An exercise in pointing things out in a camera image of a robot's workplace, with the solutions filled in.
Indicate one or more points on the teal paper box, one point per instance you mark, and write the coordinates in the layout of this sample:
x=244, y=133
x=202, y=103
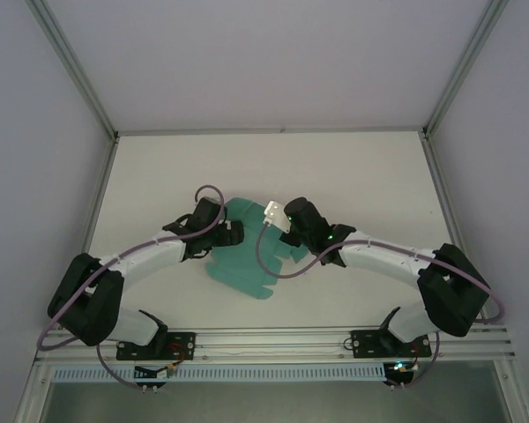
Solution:
x=242, y=269

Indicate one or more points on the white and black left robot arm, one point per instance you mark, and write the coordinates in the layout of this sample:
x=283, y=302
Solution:
x=150, y=260

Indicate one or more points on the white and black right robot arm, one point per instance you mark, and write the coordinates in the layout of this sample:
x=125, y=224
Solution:
x=379, y=260

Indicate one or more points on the small wiring connector board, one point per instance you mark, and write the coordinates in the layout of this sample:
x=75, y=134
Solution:
x=156, y=373
x=403, y=368

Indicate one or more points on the grey metal sheet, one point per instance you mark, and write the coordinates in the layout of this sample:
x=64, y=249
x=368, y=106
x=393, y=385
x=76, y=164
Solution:
x=269, y=403

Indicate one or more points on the aluminium table back rail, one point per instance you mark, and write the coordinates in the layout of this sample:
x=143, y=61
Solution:
x=269, y=130

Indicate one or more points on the aluminium mounting rail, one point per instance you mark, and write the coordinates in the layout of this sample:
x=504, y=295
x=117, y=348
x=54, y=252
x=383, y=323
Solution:
x=269, y=341

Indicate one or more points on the aluminium table side rail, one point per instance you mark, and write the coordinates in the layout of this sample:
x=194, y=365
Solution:
x=99, y=198
x=443, y=198

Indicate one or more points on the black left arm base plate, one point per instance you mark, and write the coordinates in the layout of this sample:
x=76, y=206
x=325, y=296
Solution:
x=183, y=346

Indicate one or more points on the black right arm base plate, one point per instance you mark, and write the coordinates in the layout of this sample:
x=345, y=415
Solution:
x=366, y=343

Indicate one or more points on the aluminium frame post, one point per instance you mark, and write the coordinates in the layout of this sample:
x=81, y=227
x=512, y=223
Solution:
x=70, y=66
x=467, y=66

